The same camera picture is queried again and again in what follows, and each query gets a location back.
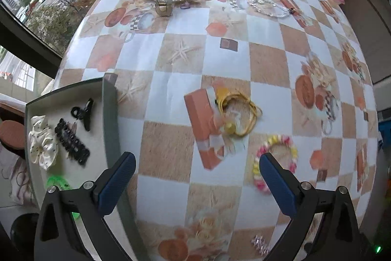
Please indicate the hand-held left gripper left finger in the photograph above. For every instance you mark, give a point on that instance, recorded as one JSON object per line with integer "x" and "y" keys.
{"x": 117, "y": 184}

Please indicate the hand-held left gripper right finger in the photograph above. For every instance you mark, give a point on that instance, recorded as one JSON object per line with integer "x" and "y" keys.
{"x": 278, "y": 184}

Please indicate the grey tray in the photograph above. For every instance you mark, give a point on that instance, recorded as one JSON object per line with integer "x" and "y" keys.
{"x": 91, "y": 154}

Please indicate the green bangle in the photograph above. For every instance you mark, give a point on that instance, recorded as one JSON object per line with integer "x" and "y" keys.
{"x": 58, "y": 181}

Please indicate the black beaded hair clip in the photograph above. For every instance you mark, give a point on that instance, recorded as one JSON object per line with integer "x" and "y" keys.
{"x": 71, "y": 141}

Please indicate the small black claw clip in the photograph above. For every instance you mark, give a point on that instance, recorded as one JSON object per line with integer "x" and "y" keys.
{"x": 85, "y": 114}

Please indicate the white polka dot scrunchie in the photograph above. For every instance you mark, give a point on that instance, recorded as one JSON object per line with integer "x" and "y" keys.
{"x": 41, "y": 144}

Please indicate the silver rhinestone hair clip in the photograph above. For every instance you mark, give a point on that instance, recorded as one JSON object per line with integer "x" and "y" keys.
{"x": 259, "y": 244}

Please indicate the white cloth bag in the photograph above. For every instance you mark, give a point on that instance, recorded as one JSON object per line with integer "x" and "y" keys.
{"x": 12, "y": 181}

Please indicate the blue plastic stool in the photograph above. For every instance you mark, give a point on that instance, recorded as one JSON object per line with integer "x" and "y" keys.
{"x": 385, "y": 132}

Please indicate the checkered printed tablecloth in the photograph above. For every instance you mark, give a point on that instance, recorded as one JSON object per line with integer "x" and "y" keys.
{"x": 183, "y": 34}

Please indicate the black and red clip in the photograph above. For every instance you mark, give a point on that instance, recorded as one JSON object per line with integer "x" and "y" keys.
{"x": 294, "y": 11}

